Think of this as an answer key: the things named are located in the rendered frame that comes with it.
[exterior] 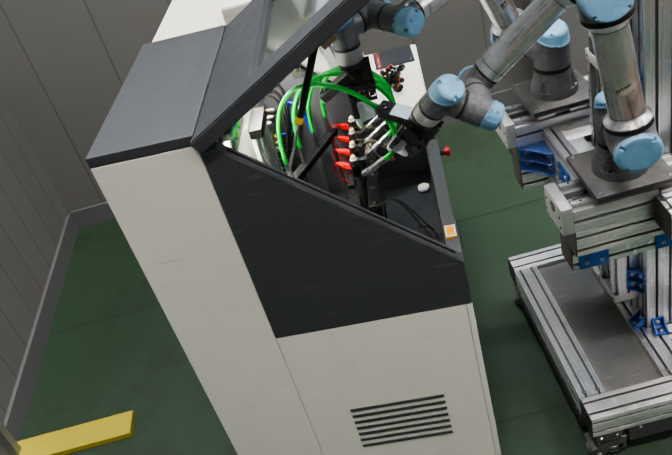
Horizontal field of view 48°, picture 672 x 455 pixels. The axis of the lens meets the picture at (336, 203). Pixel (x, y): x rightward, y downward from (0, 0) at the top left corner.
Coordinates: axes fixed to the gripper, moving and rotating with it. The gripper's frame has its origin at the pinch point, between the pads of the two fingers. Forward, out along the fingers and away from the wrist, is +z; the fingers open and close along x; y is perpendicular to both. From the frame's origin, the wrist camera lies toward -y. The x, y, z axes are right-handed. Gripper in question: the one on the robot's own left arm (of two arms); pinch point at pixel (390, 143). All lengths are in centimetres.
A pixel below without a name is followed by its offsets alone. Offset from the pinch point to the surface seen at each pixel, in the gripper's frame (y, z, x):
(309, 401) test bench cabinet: 27, 60, -58
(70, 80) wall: -149, 205, 48
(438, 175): 20.3, 25.7, 17.1
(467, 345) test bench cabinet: 54, 26, -26
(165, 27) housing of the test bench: -83, 52, 20
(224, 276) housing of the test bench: -17, 25, -50
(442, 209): 25.0, 16.5, 2.0
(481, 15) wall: 14, 134, 189
